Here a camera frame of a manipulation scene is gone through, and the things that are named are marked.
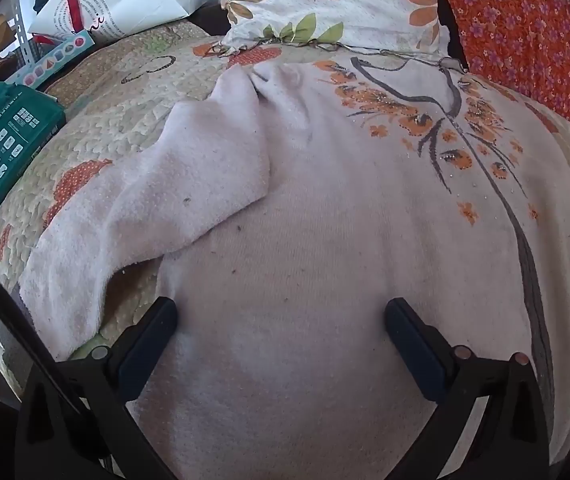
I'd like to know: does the white floral pillow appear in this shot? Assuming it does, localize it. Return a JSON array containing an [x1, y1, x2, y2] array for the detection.
[[217, 0, 453, 63]]

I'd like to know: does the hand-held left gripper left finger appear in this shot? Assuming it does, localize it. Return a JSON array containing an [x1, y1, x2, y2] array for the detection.
[[15, 296, 180, 480]]

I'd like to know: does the pale blue colourful-dots box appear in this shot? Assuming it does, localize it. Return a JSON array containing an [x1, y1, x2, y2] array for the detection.
[[4, 30, 96, 90]]

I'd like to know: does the black cable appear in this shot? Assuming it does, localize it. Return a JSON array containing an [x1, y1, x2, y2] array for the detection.
[[0, 245, 178, 480]]

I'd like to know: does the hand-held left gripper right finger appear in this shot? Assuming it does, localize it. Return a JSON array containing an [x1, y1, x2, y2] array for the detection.
[[384, 297, 550, 480]]

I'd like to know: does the pale pink flower-print sweater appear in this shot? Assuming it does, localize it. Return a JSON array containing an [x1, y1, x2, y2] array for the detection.
[[17, 52, 570, 480]]

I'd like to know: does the orange purple-flower cloth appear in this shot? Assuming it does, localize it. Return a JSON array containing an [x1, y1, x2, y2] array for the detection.
[[430, 0, 570, 181]]

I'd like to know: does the green printed box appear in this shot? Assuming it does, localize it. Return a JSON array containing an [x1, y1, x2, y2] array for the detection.
[[0, 82, 66, 248]]

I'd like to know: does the grey metal shelf post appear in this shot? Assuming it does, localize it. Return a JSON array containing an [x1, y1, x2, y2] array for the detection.
[[7, 0, 34, 67]]

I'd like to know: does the heart-pattern quilt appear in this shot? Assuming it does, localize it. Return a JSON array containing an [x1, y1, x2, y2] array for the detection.
[[0, 20, 286, 403]]

